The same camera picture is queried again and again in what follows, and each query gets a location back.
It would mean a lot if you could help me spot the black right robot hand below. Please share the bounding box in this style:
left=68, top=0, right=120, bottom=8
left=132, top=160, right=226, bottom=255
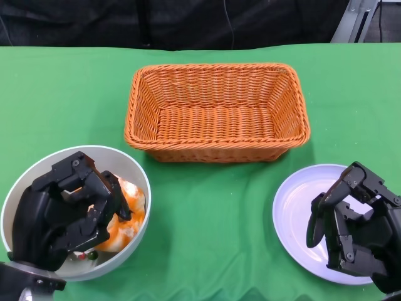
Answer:
left=306, top=161, right=401, bottom=294

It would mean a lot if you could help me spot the grey metal frame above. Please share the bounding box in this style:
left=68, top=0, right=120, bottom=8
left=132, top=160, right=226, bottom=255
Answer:
left=330, top=0, right=382, bottom=44

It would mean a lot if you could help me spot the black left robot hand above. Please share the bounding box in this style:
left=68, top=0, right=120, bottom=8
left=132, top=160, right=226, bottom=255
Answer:
left=11, top=151, right=134, bottom=272

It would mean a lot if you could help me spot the black backdrop curtain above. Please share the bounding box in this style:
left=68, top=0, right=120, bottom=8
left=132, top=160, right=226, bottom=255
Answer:
left=0, top=0, right=350, bottom=51

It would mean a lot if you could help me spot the green tablecloth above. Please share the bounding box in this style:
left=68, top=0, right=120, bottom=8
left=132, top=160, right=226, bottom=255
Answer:
left=0, top=42, right=401, bottom=301

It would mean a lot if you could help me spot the orange wicker basket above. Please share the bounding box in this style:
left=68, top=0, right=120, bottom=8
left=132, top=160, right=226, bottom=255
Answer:
left=124, top=62, right=311, bottom=163

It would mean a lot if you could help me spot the thin black hanging cable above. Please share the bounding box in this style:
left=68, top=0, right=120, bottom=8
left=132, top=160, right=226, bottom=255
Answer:
left=224, top=0, right=236, bottom=50

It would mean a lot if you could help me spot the lilac plate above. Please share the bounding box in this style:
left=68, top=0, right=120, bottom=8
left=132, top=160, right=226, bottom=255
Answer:
left=272, top=164, right=392, bottom=286

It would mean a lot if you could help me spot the grey bowl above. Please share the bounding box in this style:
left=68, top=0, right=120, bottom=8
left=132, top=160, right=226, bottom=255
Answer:
left=1, top=144, right=152, bottom=282

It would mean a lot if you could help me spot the orange striped ring bread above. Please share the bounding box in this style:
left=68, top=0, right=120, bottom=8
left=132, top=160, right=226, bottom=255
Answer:
left=93, top=174, right=147, bottom=253

